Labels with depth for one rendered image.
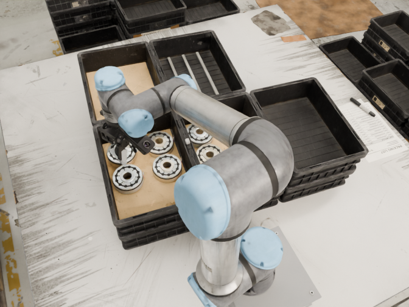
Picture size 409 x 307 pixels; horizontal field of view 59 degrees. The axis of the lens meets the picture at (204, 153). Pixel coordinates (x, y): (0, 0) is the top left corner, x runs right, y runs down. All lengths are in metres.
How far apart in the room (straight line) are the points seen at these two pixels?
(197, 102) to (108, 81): 0.24
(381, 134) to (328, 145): 0.38
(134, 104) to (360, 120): 1.18
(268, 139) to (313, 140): 0.85
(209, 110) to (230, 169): 0.23
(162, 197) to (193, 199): 0.68
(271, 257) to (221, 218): 0.42
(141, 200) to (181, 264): 0.26
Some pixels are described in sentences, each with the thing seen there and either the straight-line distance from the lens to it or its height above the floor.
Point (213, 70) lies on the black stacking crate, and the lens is 1.65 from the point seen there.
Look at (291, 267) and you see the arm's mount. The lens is 1.22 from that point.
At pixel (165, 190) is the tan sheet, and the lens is 1.26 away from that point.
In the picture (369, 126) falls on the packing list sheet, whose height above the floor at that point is 0.70.
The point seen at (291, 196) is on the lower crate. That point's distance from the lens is 1.42.
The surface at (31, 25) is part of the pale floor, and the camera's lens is 3.52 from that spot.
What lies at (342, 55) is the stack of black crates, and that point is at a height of 0.27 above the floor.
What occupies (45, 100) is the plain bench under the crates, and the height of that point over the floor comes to 0.70.
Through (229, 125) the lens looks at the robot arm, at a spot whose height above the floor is 1.37.
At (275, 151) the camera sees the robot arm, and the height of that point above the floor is 1.45.
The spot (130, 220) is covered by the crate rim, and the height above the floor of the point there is 0.93.
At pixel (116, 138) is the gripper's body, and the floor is 1.07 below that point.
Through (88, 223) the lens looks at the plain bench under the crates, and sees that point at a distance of 1.38.
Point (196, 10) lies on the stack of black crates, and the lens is 2.82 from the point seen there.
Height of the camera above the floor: 1.93
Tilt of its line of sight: 55 degrees down
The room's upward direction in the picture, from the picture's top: 5 degrees clockwise
